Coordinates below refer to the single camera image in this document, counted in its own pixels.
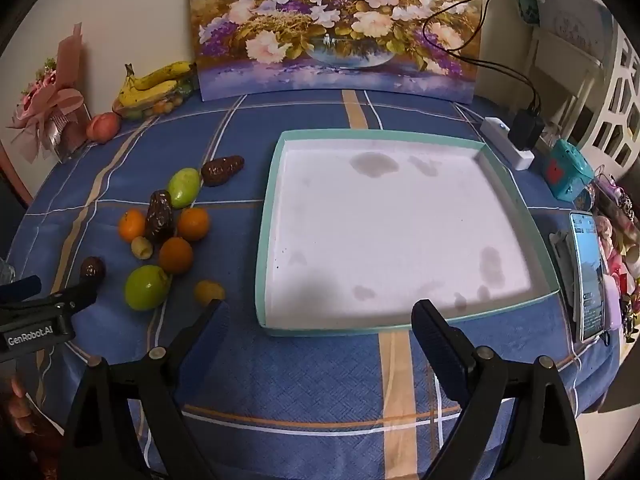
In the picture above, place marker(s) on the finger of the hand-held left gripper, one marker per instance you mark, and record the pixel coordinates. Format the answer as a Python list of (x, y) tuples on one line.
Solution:
[(75, 297), (20, 289)]

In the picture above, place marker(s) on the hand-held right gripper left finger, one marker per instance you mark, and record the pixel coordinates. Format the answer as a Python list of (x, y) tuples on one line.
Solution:
[(212, 331)]

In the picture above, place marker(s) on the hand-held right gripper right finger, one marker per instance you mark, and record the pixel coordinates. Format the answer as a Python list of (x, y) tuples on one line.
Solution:
[(435, 345)]

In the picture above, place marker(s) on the round brown wrinkled fruit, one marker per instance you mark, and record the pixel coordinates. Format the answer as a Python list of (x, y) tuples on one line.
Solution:
[(92, 270)]

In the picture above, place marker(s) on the small yellow longan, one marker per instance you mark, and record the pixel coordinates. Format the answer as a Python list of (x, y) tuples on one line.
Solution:
[(209, 292), (141, 247)]

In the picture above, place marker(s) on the orange tangerine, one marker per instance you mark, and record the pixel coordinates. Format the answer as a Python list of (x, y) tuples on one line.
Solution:
[(131, 225), (193, 223), (175, 255)]

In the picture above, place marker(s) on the teal-rimmed white tray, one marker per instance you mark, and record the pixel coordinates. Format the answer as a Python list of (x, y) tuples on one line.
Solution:
[(390, 240)]

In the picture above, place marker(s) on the person's left hand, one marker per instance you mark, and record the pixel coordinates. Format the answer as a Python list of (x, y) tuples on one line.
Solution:
[(30, 425)]

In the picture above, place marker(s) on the green jujube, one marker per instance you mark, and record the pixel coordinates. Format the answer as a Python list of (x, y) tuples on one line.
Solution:
[(184, 187), (146, 286)]

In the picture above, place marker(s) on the blue plaid tablecloth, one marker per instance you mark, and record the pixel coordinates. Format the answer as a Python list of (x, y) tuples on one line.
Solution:
[(300, 385)]

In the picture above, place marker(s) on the long brown wrinkled fruit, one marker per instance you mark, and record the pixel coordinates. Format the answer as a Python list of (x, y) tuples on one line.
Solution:
[(222, 170), (159, 215)]

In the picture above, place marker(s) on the grey phone stand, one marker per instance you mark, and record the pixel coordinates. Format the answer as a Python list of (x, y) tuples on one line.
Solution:
[(562, 255)]

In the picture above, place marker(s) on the smartphone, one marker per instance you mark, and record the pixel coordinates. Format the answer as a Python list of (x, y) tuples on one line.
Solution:
[(587, 275)]

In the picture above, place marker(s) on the red peach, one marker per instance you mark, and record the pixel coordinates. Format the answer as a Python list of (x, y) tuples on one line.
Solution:
[(102, 126)]

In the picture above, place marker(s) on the pink wrapped bouquet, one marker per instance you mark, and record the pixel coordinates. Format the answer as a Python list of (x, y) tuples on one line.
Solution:
[(55, 105)]

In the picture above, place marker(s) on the plate of small fruit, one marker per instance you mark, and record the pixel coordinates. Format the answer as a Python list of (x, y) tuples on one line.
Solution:
[(160, 105)]

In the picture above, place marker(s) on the teal toy radio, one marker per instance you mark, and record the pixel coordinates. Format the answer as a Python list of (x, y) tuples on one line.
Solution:
[(567, 170)]

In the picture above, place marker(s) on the white power strip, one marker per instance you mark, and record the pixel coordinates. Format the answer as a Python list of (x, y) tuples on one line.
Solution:
[(500, 135)]

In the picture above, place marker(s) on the bunch of yellow bananas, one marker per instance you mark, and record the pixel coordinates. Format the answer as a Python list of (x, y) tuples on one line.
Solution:
[(155, 80)]

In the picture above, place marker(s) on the black charger plug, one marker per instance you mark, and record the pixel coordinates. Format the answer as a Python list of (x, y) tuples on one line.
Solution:
[(525, 127)]

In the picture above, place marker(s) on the white lattice panel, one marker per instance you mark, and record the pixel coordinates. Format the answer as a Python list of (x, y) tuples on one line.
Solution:
[(622, 110)]

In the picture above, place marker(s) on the white chair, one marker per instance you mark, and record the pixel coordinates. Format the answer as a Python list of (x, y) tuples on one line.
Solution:
[(570, 60)]

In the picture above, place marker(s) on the flower painting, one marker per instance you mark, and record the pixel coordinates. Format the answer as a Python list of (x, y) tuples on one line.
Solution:
[(330, 20)]

